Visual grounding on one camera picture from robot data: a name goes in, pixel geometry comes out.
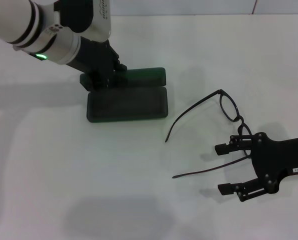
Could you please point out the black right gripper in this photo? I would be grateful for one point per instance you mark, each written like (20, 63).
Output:
(276, 157)

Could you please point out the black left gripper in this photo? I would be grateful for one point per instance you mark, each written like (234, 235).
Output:
(96, 57)

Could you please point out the green glasses case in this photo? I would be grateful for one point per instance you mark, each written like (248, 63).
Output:
(126, 105)

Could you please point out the black round glasses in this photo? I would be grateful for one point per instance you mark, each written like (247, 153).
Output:
(220, 91)

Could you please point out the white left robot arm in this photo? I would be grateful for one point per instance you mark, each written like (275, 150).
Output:
(14, 20)

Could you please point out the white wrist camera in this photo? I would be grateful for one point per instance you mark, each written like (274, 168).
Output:
(99, 15)

